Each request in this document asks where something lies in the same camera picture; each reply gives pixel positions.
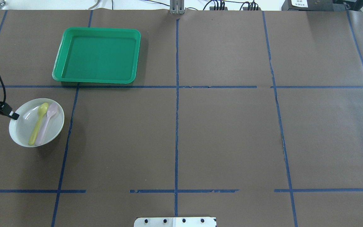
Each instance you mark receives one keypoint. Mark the white round plate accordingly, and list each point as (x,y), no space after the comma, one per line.
(21,129)

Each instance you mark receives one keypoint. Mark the yellow plastic spoon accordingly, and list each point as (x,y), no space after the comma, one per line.
(41,112)

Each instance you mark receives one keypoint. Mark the pink plastic spoon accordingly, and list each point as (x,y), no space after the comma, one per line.
(52,110)

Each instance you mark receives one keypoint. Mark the green plastic tray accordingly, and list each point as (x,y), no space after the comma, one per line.
(97,55)

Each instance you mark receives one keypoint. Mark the black desktop box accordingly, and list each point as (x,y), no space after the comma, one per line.
(312,5)

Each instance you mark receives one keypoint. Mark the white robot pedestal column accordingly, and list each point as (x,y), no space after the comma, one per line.
(175,222)

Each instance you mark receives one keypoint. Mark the aluminium frame post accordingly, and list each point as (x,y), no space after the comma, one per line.
(177,7)

